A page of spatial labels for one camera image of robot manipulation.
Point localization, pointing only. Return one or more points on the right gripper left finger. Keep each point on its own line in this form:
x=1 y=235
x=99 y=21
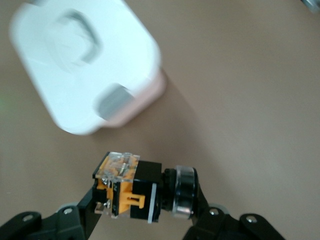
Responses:
x=82 y=217

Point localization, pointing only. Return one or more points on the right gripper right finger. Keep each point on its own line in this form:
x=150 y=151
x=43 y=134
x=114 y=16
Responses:
x=212 y=220

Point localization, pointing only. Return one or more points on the orange black switch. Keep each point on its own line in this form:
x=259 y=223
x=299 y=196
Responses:
x=140 y=187

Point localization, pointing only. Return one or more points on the white lidded pink box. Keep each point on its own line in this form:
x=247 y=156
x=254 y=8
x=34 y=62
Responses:
x=82 y=62

